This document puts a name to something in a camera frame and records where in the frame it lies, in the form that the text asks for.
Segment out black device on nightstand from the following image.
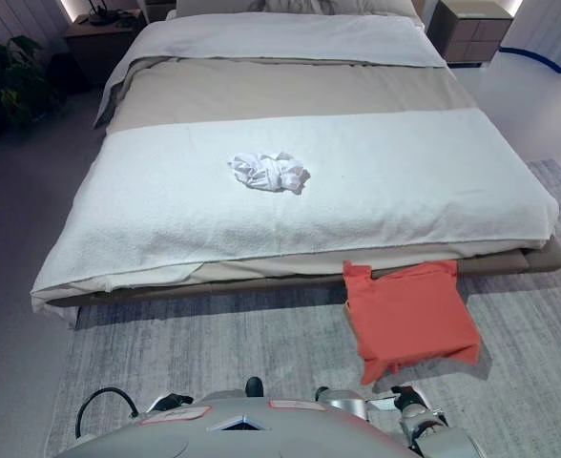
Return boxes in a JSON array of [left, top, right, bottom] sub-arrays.
[[74, 0, 136, 28]]

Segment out dark wooden nightstand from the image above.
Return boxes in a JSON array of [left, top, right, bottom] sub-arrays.
[[64, 8, 148, 88]]

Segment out robot silver legs and torso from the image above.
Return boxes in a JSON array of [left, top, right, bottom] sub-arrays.
[[45, 158, 561, 458]]

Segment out white clothes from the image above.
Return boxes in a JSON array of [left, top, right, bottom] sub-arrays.
[[226, 151, 312, 196]]

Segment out orange cloth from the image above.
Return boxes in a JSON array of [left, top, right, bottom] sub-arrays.
[[341, 260, 483, 386]]

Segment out green leafy houseplant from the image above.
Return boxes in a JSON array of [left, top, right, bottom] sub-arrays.
[[0, 35, 68, 140]]

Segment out light wooden drawer nightstand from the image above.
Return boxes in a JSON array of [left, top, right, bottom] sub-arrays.
[[426, 0, 516, 66]]

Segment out blue hoop tube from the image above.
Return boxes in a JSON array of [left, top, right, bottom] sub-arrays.
[[499, 46, 561, 75]]

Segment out beige duvet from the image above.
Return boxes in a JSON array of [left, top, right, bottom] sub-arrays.
[[99, 55, 480, 144]]

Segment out brown upholstered bed frame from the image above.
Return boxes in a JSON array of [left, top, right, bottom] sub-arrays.
[[46, 236, 561, 311]]

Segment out white patterned pillow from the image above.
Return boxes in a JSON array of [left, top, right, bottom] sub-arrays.
[[175, 0, 416, 20]]

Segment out white folded bed cover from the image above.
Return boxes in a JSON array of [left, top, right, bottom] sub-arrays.
[[93, 11, 449, 130]]

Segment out silver left robot leg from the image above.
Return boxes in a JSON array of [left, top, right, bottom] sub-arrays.
[[203, 376, 264, 403]]

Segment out beige bed sheet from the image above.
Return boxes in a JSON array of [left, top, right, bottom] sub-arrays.
[[31, 246, 556, 312]]

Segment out silver robot leg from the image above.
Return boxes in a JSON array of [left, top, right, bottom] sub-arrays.
[[314, 385, 370, 424], [203, 376, 264, 403]]

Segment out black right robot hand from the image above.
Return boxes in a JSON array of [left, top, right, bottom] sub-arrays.
[[390, 385, 426, 412]]

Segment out silver right robot leg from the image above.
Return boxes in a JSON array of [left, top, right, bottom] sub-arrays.
[[314, 385, 370, 424]]

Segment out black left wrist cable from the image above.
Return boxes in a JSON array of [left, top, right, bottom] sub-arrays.
[[73, 386, 139, 438]]

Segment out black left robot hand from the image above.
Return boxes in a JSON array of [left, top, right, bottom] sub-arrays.
[[160, 392, 195, 409]]

